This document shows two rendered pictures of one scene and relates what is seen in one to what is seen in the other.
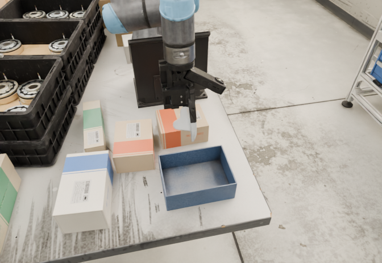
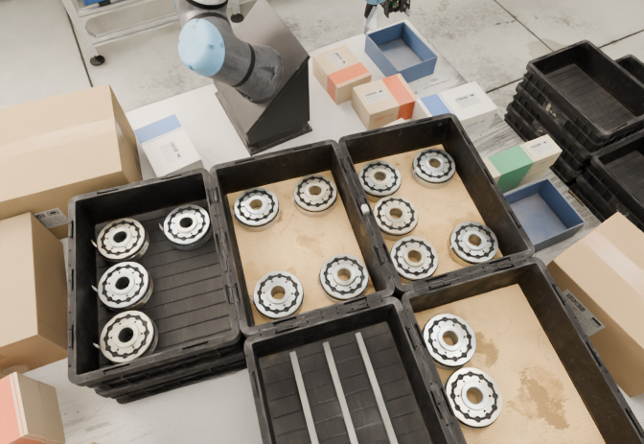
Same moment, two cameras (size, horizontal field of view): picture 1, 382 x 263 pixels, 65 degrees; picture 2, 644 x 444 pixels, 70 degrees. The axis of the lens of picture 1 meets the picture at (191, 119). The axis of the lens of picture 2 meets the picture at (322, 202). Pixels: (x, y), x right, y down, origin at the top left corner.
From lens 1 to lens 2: 1.60 m
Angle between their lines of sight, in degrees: 63
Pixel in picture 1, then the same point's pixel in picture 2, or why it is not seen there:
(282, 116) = not seen: hidden behind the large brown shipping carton
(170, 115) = (340, 74)
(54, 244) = (498, 130)
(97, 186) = (457, 92)
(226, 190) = (407, 31)
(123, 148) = (403, 95)
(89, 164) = (439, 106)
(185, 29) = not seen: outside the picture
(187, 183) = (401, 65)
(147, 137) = (381, 82)
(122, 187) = not seen: hidden behind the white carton
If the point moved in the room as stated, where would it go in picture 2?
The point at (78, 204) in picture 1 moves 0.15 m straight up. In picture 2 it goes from (479, 97) to (495, 55)
